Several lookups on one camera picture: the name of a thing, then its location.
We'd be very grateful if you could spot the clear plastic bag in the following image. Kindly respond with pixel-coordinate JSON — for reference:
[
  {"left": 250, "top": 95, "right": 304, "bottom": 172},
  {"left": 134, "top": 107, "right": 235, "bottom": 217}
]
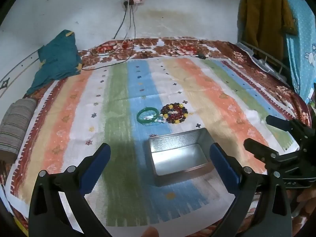
[{"left": 144, "top": 115, "right": 166, "bottom": 124}]

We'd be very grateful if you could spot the multicolour glass bead bracelet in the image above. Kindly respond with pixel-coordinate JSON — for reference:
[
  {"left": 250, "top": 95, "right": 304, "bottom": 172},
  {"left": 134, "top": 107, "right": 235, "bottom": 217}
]
[{"left": 160, "top": 102, "right": 189, "bottom": 124}]

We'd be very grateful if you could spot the person's left hand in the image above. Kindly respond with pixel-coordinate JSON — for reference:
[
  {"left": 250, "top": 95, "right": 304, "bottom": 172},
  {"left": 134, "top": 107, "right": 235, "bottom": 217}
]
[{"left": 142, "top": 227, "right": 160, "bottom": 237}]

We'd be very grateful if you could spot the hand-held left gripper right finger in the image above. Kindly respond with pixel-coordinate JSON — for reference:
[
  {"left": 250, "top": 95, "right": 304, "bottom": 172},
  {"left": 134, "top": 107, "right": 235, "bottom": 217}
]
[{"left": 209, "top": 142, "right": 293, "bottom": 237}]

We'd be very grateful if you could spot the green bangle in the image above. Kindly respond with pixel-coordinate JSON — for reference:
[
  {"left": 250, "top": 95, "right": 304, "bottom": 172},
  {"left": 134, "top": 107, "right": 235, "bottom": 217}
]
[{"left": 137, "top": 107, "right": 160, "bottom": 124}]

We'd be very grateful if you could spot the mustard yellow garment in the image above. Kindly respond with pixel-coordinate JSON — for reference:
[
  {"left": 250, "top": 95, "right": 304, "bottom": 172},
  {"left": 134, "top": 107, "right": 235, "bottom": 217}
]
[{"left": 238, "top": 0, "right": 297, "bottom": 62}]

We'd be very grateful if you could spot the white metal rack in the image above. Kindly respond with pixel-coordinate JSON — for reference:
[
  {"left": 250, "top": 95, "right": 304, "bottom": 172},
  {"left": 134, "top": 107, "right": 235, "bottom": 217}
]
[{"left": 236, "top": 41, "right": 289, "bottom": 79}]

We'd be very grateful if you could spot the striped rolled pillow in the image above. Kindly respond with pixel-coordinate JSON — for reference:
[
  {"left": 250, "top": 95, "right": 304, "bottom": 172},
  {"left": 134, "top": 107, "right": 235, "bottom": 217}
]
[{"left": 0, "top": 98, "right": 37, "bottom": 162}]

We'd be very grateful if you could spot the white power strip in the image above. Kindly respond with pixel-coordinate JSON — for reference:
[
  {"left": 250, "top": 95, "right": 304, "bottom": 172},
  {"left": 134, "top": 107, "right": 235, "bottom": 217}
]
[{"left": 122, "top": 0, "right": 146, "bottom": 7}]

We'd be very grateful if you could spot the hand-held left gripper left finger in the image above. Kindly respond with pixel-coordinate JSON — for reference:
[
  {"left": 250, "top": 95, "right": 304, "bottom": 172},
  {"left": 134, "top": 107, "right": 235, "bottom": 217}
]
[{"left": 28, "top": 143, "right": 111, "bottom": 237}]

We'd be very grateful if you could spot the black power cable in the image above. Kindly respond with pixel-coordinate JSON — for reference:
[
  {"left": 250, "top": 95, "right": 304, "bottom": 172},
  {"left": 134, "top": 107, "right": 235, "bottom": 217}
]
[
  {"left": 78, "top": 5, "right": 137, "bottom": 71},
  {"left": 114, "top": 4, "right": 129, "bottom": 40}
]

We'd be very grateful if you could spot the red-brown bead bracelet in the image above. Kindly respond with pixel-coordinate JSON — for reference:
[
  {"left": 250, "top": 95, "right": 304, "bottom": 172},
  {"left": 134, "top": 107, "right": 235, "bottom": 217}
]
[{"left": 166, "top": 109, "right": 182, "bottom": 120}]

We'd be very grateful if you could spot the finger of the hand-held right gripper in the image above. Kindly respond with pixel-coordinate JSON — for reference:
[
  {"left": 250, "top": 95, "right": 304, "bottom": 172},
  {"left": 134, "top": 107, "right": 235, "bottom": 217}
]
[
  {"left": 266, "top": 115, "right": 300, "bottom": 133},
  {"left": 244, "top": 138, "right": 282, "bottom": 164}
]

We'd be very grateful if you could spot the person's right hand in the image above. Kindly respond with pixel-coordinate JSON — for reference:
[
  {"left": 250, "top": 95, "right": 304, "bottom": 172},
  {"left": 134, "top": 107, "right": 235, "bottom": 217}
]
[{"left": 295, "top": 186, "right": 316, "bottom": 218}]

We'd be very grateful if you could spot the teal cloth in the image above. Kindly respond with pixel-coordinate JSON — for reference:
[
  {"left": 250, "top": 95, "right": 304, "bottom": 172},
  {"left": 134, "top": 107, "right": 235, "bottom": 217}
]
[{"left": 26, "top": 30, "right": 83, "bottom": 95}]

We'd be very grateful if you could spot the blue printed curtain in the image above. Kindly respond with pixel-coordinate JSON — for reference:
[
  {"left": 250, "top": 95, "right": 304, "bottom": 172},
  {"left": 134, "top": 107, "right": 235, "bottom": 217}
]
[{"left": 276, "top": 0, "right": 316, "bottom": 104}]

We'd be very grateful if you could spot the silver metal tin box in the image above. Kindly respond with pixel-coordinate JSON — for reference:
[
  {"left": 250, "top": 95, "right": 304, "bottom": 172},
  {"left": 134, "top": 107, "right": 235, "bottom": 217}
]
[{"left": 144, "top": 128, "right": 215, "bottom": 187}]

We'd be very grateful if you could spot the striped pastel mat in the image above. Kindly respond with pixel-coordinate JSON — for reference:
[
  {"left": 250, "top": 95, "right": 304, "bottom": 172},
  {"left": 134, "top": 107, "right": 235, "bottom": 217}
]
[{"left": 5, "top": 57, "right": 300, "bottom": 228}]

